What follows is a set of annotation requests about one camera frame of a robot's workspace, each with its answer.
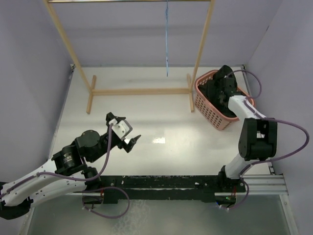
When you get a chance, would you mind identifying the dark pinstriped shirt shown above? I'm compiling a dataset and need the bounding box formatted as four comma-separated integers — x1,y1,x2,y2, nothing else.
198,65,243,118

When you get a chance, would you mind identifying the light blue wire hanger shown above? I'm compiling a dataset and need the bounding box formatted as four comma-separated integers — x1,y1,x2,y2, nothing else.
165,0,169,77

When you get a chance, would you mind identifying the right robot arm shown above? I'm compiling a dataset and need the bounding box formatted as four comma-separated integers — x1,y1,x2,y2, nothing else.
217,76,277,191

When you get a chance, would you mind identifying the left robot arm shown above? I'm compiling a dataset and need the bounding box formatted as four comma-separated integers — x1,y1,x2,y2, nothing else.
0,113,141,220

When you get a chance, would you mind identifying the pink plastic basket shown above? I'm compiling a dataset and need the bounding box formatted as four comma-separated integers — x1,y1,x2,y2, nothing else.
195,70,248,131

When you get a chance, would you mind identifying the wooden clothes rack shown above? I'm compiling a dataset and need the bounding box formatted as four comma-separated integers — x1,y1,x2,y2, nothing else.
45,0,215,113

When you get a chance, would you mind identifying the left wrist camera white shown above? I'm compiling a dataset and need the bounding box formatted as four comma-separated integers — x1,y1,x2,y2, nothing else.
109,119,133,141

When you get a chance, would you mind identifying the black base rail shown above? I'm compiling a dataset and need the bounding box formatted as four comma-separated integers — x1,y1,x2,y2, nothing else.
85,175,246,204

